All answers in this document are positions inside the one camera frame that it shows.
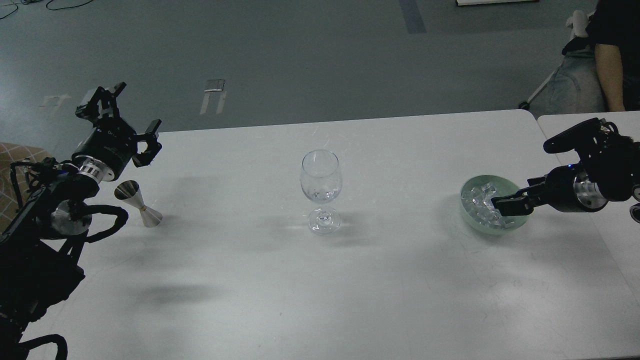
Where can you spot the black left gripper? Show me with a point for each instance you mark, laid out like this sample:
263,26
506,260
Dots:
107,151

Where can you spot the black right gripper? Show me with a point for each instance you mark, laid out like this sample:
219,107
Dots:
567,189

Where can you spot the steel cocktail jigger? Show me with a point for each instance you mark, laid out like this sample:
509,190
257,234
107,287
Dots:
130,193

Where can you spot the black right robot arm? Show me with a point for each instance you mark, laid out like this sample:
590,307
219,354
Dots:
607,171

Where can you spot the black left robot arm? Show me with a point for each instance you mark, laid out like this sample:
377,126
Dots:
41,247

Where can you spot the clear ice cubes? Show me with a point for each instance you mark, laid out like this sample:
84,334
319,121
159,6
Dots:
476,203

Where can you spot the clear wine glass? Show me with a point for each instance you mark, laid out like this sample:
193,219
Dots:
321,181

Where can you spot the green glass bowl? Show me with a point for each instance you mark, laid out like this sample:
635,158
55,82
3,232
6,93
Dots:
506,187

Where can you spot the beige checkered sofa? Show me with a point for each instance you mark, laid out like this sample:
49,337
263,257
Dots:
10,153

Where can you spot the person in black shirt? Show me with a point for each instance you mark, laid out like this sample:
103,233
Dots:
600,72

